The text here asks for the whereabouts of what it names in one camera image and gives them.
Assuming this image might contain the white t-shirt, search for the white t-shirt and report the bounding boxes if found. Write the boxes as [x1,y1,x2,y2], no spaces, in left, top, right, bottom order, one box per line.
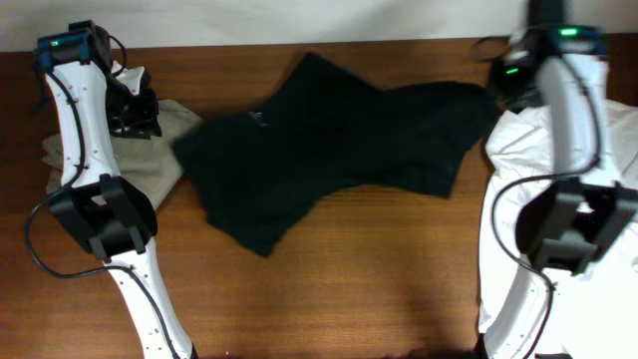
[478,102,637,358]

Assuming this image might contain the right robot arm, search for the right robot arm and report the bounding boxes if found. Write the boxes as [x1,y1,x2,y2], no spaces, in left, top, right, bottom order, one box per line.
[477,23,637,358]

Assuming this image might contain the folded khaki shorts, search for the folded khaki shorts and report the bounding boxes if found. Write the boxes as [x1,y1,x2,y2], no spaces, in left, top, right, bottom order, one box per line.
[43,100,202,208]

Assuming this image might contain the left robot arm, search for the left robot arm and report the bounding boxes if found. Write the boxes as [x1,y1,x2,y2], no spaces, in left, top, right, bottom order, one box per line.
[34,20,197,359]

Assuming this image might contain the black shorts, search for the black shorts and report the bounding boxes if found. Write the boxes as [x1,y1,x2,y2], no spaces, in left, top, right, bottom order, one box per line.
[172,53,500,256]

